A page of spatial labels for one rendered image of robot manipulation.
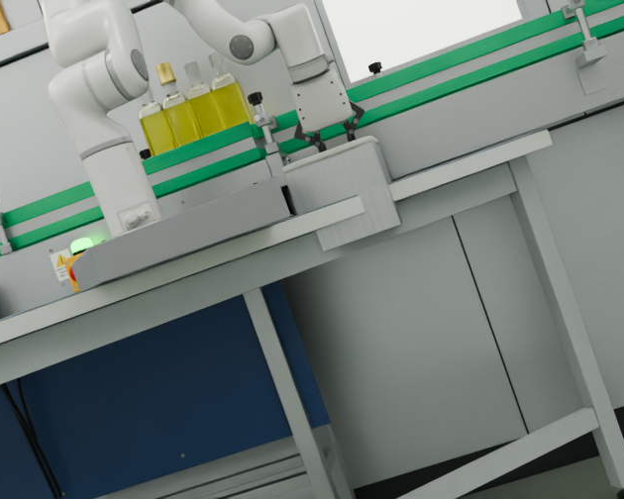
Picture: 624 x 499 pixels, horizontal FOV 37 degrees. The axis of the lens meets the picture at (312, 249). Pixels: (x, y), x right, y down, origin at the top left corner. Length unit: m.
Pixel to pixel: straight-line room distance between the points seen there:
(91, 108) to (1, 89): 0.77
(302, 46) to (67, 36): 0.42
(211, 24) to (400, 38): 0.54
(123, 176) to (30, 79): 0.79
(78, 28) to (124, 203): 0.32
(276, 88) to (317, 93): 0.38
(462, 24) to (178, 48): 0.64
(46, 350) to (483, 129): 0.96
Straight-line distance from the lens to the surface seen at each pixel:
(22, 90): 2.37
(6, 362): 1.57
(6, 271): 2.05
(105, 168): 1.62
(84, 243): 1.92
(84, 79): 1.63
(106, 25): 1.67
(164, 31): 2.23
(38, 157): 2.34
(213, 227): 1.46
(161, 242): 1.45
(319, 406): 1.93
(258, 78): 2.16
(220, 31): 1.75
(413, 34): 2.14
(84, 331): 1.58
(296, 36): 1.76
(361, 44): 2.14
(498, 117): 1.94
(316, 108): 1.79
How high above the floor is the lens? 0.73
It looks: 2 degrees down
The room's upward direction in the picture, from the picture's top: 20 degrees counter-clockwise
